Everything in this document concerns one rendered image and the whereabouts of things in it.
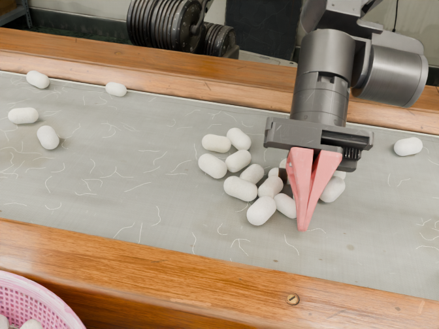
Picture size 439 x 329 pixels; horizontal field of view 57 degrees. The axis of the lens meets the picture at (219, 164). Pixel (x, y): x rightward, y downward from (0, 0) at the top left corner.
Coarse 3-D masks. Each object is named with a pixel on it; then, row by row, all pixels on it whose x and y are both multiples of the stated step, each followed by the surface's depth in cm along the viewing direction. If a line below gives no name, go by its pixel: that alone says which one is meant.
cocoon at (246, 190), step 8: (232, 176) 44; (224, 184) 43; (232, 184) 43; (240, 184) 43; (248, 184) 42; (232, 192) 43; (240, 192) 42; (248, 192) 42; (256, 192) 43; (248, 200) 43
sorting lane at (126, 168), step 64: (0, 128) 52; (64, 128) 52; (128, 128) 53; (192, 128) 54; (256, 128) 55; (384, 128) 57; (0, 192) 42; (64, 192) 43; (128, 192) 44; (192, 192) 44; (384, 192) 46; (256, 256) 38; (320, 256) 38; (384, 256) 39
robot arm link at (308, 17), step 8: (312, 0) 43; (320, 0) 42; (368, 0) 41; (376, 0) 45; (304, 8) 46; (312, 8) 44; (320, 8) 43; (368, 8) 46; (304, 16) 46; (312, 16) 44; (360, 16) 47; (304, 24) 47; (312, 24) 45
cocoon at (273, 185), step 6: (270, 180) 44; (276, 180) 44; (264, 186) 43; (270, 186) 43; (276, 186) 43; (282, 186) 44; (258, 192) 43; (264, 192) 42; (270, 192) 42; (276, 192) 43
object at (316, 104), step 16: (304, 80) 41; (336, 80) 40; (304, 96) 40; (320, 96) 39; (336, 96) 39; (304, 112) 39; (320, 112) 39; (336, 112) 39; (320, 128) 38; (336, 128) 38; (336, 144) 41; (352, 144) 38; (368, 144) 37
